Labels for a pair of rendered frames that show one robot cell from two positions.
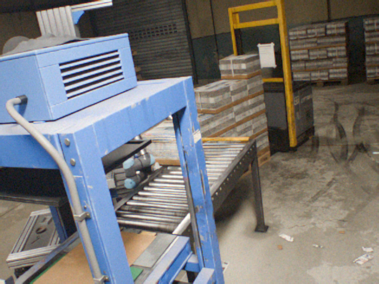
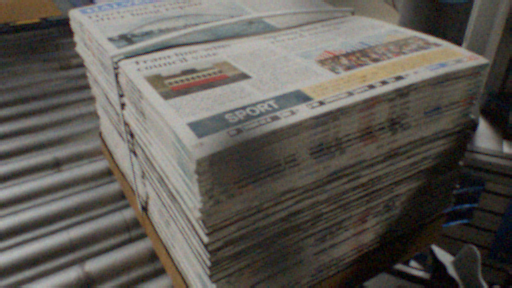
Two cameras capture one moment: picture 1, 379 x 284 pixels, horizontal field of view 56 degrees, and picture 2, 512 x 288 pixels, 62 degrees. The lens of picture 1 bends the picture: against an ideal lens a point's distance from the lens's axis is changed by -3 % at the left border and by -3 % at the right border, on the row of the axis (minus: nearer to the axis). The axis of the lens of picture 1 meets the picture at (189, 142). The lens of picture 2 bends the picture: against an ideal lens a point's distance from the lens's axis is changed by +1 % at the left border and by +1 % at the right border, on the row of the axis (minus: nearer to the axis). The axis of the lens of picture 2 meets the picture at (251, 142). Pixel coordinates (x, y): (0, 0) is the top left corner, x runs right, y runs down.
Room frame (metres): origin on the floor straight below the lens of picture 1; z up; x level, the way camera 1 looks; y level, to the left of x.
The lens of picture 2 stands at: (2.88, -0.25, 1.17)
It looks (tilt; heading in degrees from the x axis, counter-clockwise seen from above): 33 degrees down; 121
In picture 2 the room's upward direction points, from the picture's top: straight up
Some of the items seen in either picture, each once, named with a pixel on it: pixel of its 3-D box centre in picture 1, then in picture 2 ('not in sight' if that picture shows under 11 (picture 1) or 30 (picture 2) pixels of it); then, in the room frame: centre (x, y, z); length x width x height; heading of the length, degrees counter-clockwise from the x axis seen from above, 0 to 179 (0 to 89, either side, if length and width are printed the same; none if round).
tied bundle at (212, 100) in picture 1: (209, 99); not in sight; (3.82, -0.28, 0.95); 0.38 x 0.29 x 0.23; 44
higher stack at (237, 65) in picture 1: (245, 111); not in sight; (4.22, -0.72, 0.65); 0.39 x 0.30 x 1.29; 43
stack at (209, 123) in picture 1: (208, 150); not in sight; (3.73, -0.19, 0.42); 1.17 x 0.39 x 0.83; 133
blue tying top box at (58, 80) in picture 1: (34, 79); not in sight; (1.36, 0.52, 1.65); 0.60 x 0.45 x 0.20; 62
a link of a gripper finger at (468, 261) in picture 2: not in sight; (464, 266); (2.91, 0.14, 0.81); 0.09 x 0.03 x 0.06; 125
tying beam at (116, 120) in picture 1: (44, 118); not in sight; (1.36, 0.52, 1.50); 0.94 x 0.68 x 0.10; 62
